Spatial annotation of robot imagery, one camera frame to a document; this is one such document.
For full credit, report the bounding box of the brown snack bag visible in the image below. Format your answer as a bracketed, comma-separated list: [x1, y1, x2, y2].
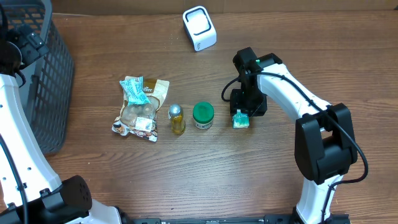
[111, 76, 170, 142]

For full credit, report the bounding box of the white barcode scanner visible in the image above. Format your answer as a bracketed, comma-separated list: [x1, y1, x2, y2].
[182, 6, 217, 52]

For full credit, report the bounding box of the grey plastic mesh basket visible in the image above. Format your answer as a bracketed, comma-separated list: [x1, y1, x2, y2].
[1, 0, 75, 154]

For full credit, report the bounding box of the yellow liquid bottle silver cap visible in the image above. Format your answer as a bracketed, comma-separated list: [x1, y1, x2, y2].
[168, 104, 185, 134]

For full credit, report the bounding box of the teal snack packet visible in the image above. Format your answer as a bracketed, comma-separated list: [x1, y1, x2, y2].
[119, 77, 150, 106]

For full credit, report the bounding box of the green lid white jar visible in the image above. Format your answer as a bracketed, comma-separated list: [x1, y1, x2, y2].
[193, 102, 215, 129]

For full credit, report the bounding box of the teal tissue pack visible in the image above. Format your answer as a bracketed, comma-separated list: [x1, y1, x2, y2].
[232, 110, 249, 129]

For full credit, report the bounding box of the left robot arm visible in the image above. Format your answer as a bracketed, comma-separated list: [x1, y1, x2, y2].
[1, 11, 130, 223]

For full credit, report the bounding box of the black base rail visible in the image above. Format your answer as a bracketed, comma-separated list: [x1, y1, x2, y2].
[124, 213, 352, 224]

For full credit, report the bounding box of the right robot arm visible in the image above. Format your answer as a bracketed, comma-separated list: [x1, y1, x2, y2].
[228, 47, 358, 223]

